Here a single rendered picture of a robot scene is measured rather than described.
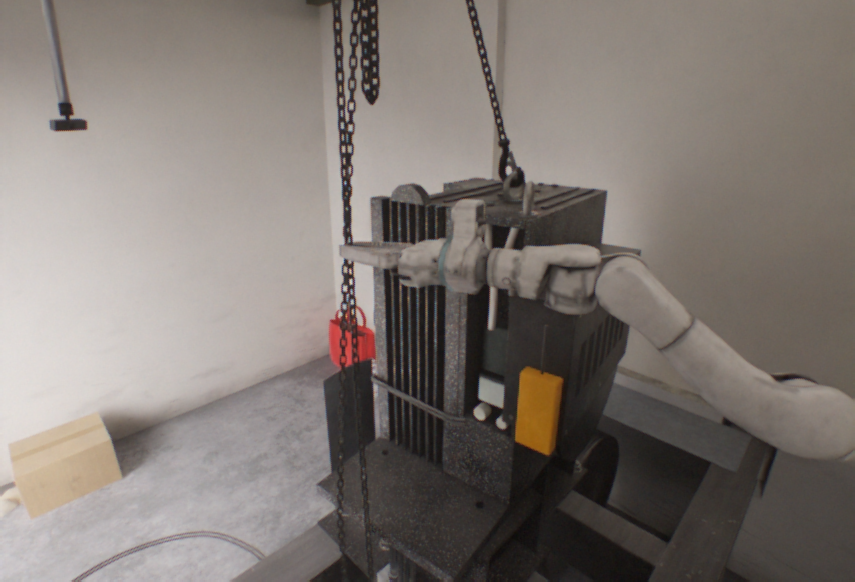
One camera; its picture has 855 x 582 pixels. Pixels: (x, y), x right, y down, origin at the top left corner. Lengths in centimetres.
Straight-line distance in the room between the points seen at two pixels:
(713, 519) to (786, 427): 110
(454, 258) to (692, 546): 123
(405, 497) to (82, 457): 199
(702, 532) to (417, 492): 87
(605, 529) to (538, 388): 78
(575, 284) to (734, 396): 23
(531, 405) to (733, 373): 40
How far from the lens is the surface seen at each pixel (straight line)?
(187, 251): 304
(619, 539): 159
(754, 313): 204
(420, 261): 66
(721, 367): 65
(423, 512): 124
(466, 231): 65
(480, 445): 120
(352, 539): 150
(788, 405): 67
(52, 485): 297
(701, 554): 164
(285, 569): 149
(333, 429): 154
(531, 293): 63
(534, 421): 94
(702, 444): 203
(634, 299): 60
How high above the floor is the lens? 180
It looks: 18 degrees down
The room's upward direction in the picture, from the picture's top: straight up
